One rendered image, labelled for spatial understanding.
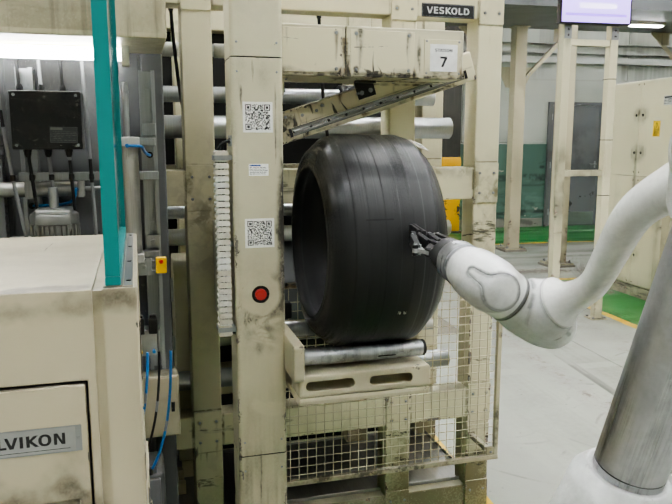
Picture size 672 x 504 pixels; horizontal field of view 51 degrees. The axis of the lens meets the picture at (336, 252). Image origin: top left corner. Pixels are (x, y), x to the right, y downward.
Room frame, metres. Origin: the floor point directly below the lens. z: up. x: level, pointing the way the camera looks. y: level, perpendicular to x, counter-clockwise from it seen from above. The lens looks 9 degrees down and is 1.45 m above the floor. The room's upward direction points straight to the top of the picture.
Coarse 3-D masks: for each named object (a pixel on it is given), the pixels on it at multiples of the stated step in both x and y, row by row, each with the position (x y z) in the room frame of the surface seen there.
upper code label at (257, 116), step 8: (248, 104) 1.76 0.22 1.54; (256, 104) 1.77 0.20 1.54; (264, 104) 1.77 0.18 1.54; (272, 104) 1.78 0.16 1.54; (248, 112) 1.76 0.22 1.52; (256, 112) 1.77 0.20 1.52; (264, 112) 1.77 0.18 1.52; (272, 112) 1.78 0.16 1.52; (248, 120) 1.76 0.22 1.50; (256, 120) 1.77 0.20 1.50; (264, 120) 1.77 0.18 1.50; (272, 120) 1.78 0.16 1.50; (248, 128) 1.76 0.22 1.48; (256, 128) 1.77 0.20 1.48; (264, 128) 1.77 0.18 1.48; (272, 128) 1.78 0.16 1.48
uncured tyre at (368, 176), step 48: (336, 144) 1.80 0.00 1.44; (384, 144) 1.82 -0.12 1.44; (336, 192) 1.69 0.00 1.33; (384, 192) 1.69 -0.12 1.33; (432, 192) 1.73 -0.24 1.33; (336, 240) 1.65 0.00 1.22; (384, 240) 1.64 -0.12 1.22; (336, 288) 1.66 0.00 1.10; (384, 288) 1.65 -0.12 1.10; (432, 288) 1.70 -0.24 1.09; (336, 336) 1.75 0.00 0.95; (384, 336) 1.76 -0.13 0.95
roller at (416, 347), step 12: (312, 348) 1.74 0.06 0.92; (324, 348) 1.75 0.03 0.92; (336, 348) 1.75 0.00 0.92; (348, 348) 1.76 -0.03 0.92; (360, 348) 1.77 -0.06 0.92; (372, 348) 1.77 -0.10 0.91; (384, 348) 1.78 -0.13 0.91; (396, 348) 1.79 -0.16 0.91; (408, 348) 1.80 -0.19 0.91; (420, 348) 1.81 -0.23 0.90; (312, 360) 1.72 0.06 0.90; (324, 360) 1.73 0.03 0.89; (336, 360) 1.74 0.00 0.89; (348, 360) 1.76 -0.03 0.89; (360, 360) 1.77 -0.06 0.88
